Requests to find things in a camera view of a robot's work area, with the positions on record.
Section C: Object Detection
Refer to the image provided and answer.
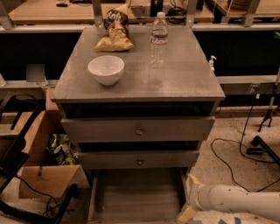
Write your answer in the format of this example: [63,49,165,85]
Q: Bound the small white pump bottle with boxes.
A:
[208,55,217,73]

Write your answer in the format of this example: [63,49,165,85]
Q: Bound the grey bottom drawer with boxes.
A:
[87,168,202,224]

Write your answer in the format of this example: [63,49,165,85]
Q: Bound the white ceramic bowl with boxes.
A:
[87,55,125,86]

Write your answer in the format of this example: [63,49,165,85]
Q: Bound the clear plastic water bottle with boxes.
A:
[150,11,168,68]

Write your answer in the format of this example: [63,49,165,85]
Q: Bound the grey wooden drawer cabinet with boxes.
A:
[51,25,226,176]

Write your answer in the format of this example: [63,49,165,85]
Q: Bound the wooden background desk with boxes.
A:
[8,0,214,25]

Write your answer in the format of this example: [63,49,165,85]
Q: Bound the grey drawer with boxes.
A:
[61,116,214,143]
[87,168,202,224]
[78,150,200,170]

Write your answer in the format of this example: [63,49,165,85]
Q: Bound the black tripod leg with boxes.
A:
[252,136,280,166]

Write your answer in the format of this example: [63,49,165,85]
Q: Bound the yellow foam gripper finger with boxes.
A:
[177,204,198,222]
[186,173,200,190]

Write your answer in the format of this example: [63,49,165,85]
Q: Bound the grey middle drawer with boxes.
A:
[78,150,200,170]

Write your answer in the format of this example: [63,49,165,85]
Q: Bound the black floor cable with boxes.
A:
[210,95,280,194]

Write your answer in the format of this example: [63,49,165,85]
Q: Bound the grey top drawer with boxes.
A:
[61,116,214,143]

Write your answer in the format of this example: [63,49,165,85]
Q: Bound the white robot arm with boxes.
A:
[178,174,280,222]

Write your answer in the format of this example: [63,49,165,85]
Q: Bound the brown cardboard box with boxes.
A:
[0,87,91,200]

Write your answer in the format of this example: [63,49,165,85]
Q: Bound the black power adapter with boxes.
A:
[246,148,264,155]

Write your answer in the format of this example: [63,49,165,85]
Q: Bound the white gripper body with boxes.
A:
[189,184,206,210]

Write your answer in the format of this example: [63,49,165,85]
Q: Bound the yellow chip bag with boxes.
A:
[94,4,134,52]

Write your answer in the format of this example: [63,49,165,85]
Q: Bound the green snack bags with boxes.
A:
[45,133,79,165]

